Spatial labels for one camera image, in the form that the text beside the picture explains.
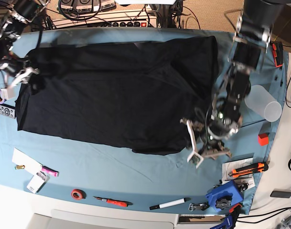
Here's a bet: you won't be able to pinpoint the pink package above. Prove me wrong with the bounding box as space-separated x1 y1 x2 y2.
41 166 59 177

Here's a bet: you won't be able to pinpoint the white paper card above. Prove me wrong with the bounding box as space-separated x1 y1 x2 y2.
12 148 42 175

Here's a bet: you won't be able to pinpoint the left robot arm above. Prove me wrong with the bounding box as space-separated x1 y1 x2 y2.
181 0 291 167

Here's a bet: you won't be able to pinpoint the white small box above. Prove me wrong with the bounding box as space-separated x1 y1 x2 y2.
27 175 49 194

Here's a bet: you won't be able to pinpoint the red screwdriver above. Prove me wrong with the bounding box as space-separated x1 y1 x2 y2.
93 196 133 208

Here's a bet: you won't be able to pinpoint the black white marker pen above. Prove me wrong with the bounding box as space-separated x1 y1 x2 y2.
149 198 191 210

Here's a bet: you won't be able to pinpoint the paper sheet under knife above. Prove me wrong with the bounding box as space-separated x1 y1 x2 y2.
221 158 255 189

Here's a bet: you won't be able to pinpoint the black t-shirt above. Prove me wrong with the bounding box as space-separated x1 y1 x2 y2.
16 36 219 155

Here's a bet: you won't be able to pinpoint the light blue table cloth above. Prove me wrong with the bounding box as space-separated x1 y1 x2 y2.
0 27 289 212

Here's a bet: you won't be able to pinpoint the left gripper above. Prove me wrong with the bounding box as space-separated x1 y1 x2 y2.
180 113 242 168

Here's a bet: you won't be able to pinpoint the orange black tool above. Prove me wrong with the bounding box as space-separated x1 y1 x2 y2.
271 41 283 68

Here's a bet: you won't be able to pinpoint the blue black clamp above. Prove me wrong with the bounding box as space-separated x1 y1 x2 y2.
211 203 242 229

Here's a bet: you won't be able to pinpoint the red tape roll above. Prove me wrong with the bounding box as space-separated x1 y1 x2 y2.
71 188 86 200

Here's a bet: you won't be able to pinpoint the black remote control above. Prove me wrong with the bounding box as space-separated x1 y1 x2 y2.
0 104 16 119

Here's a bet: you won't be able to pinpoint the black power adapter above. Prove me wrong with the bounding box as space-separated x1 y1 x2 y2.
270 190 291 198

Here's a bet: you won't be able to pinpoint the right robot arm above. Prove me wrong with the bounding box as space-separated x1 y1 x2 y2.
0 0 50 100

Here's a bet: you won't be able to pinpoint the blue plastic box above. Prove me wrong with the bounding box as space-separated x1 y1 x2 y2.
205 180 243 212

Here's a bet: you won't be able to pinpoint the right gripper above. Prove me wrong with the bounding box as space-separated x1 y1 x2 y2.
0 59 40 100

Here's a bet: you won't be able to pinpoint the red cube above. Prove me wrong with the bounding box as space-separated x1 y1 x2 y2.
258 133 269 146

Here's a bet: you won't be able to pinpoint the metal carabiner clip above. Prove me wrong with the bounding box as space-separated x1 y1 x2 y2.
189 202 210 211

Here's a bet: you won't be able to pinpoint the black power strip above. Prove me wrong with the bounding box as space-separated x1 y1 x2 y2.
86 21 153 27

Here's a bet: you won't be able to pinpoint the orange black utility knife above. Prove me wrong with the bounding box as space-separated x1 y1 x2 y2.
228 162 269 178

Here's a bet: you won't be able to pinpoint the gold battery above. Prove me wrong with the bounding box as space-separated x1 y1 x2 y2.
15 165 25 170

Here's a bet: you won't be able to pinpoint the frosted plastic cup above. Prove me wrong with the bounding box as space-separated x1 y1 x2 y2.
244 85 282 122

